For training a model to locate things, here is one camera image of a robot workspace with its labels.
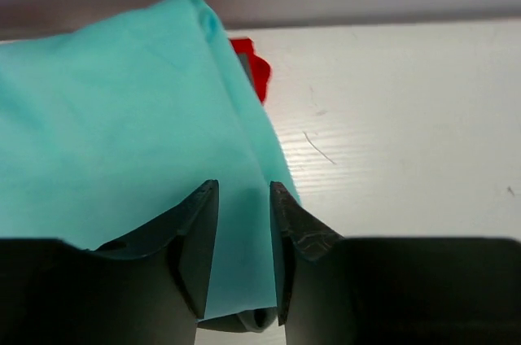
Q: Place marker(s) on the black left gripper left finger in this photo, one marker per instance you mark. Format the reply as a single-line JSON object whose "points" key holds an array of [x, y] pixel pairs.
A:
{"points": [[149, 286]]}

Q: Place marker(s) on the teal t shirt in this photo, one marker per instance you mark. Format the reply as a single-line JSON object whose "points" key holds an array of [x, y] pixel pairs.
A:
{"points": [[105, 128]]}

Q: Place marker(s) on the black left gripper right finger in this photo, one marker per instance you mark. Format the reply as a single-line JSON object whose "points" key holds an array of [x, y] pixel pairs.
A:
{"points": [[336, 290]]}

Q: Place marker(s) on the folded red t shirt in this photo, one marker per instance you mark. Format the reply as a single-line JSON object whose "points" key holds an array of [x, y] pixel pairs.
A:
{"points": [[258, 69]]}

